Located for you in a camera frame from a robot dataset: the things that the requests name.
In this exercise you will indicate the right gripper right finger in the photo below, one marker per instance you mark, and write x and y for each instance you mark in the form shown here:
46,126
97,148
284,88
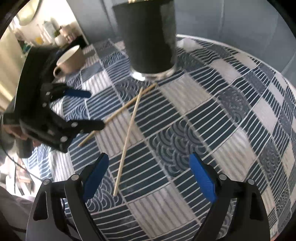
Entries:
249,220

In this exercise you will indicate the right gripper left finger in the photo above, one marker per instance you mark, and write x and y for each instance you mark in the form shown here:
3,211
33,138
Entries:
47,220

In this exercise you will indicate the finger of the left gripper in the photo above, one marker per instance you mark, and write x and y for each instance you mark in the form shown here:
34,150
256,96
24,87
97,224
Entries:
77,93
88,126

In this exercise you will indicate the wooden chopstick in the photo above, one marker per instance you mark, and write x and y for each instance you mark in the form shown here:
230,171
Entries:
117,112
125,147

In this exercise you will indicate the black cylindrical utensil holder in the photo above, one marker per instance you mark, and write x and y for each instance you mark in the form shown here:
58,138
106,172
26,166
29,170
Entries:
148,29

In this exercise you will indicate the person's left hand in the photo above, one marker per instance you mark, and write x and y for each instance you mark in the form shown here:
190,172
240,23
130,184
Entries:
9,134

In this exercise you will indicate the beige ceramic mug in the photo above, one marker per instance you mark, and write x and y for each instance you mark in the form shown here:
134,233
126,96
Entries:
71,61

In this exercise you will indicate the small potted succulent plant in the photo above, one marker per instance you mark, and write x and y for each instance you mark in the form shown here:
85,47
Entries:
59,39

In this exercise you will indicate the pink lidded glass jar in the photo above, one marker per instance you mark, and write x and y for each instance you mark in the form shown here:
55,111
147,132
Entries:
68,33

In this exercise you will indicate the blue white patterned tablecloth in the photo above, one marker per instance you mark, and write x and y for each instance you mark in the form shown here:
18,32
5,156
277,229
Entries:
234,111

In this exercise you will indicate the grey-blue backdrop panel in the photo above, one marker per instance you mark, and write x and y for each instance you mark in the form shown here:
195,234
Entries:
265,29

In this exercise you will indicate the oval wall mirror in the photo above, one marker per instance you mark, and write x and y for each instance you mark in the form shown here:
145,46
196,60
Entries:
28,12

